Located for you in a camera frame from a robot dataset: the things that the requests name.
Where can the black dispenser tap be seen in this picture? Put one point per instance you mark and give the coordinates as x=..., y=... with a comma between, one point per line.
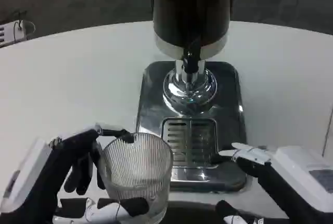
x=190, y=61

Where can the white box device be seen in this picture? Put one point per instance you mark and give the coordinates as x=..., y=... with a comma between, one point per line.
x=10, y=34

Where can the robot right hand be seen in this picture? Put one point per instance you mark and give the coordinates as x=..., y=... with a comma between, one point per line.
x=294, y=177

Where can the slotted steel drip grid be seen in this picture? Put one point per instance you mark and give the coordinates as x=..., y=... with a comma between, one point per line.
x=182, y=140

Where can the steel drip tray base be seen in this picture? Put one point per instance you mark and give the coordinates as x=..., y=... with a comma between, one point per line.
x=229, y=119

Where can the clear ribbed glass cup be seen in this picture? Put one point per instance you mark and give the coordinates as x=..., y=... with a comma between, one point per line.
x=138, y=166

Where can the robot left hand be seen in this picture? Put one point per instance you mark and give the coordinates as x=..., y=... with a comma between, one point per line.
x=36, y=182

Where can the black steel drink dispenser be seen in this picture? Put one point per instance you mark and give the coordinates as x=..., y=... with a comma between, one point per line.
x=191, y=7

